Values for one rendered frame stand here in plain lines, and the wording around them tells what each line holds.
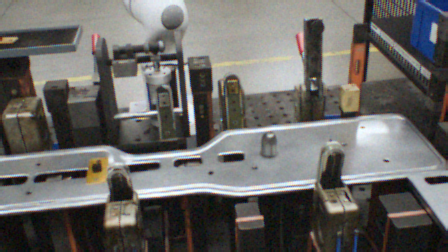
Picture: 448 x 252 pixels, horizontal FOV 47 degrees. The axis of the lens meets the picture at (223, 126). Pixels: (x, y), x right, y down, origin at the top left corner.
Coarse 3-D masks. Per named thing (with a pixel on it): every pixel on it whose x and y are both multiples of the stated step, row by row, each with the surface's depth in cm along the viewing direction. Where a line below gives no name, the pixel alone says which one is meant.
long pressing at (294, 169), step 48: (240, 144) 106; (288, 144) 106; (384, 144) 104; (0, 192) 96; (48, 192) 95; (96, 192) 94; (144, 192) 94; (192, 192) 94; (240, 192) 93; (288, 192) 93
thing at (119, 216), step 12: (108, 204) 84; (120, 204) 84; (132, 204) 84; (108, 216) 81; (120, 216) 81; (132, 216) 81; (108, 228) 80; (120, 228) 81; (132, 228) 81; (108, 240) 81; (120, 240) 81; (132, 240) 82; (144, 240) 90
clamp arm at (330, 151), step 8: (328, 144) 83; (336, 144) 83; (320, 152) 84; (328, 152) 82; (336, 152) 83; (320, 160) 85; (328, 160) 83; (336, 160) 84; (320, 168) 85; (328, 168) 85; (336, 168) 85; (320, 176) 86; (328, 176) 86; (336, 176) 86; (320, 184) 87; (328, 184) 87; (336, 184) 88
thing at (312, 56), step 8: (304, 24) 108; (312, 24) 104; (320, 24) 104; (304, 32) 109; (312, 32) 105; (320, 32) 105; (304, 40) 109; (312, 40) 109; (320, 40) 108; (304, 48) 110; (312, 48) 110; (320, 48) 109; (304, 56) 111; (312, 56) 110; (320, 56) 110; (304, 64) 111; (312, 64) 111; (320, 64) 110; (304, 72) 112; (312, 72) 112; (320, 72) 111; (304, 80) 113; (320, 80) 111; (320, 88) 112; (320, 96) 113
